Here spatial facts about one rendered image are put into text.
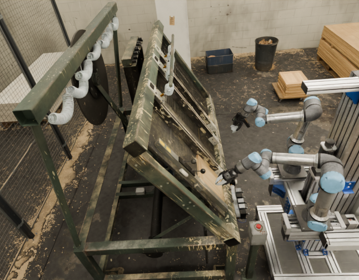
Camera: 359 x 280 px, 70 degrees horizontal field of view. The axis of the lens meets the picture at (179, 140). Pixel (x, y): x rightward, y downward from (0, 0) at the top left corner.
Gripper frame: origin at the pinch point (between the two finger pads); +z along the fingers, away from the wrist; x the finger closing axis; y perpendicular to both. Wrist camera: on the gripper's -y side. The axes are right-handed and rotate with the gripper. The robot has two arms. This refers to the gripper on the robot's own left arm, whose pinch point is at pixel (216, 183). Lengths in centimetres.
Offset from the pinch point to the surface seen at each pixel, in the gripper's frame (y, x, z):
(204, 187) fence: 14.3, 3.7, 19.2
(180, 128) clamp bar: 12, 54, 9
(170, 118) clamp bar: 3, 62, 6
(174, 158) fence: -14.4, 28.7, 9.8
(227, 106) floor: 304, 139, 68
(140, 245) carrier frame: -8, -9, 89
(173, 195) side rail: -26.6, 6.5, 16.7
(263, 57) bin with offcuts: 428, 214, -22
